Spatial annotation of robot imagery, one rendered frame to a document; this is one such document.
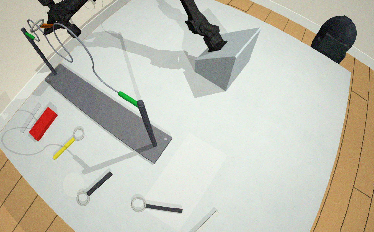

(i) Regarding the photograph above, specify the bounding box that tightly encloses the orange handle with grey end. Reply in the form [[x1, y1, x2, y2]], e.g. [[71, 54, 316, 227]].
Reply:
[[30, 19, 53, 33]]

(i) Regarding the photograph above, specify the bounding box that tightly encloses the red rectangular block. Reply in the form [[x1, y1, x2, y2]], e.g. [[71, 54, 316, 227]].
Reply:
[[29, 107, 57, 141]]

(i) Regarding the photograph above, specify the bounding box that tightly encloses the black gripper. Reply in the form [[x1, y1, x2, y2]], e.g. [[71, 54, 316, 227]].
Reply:
[[38, 0, 81, 38]]

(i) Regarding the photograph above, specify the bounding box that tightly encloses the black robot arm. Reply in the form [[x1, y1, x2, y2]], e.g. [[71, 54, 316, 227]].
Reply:
[[48, 0, 227, 52]]

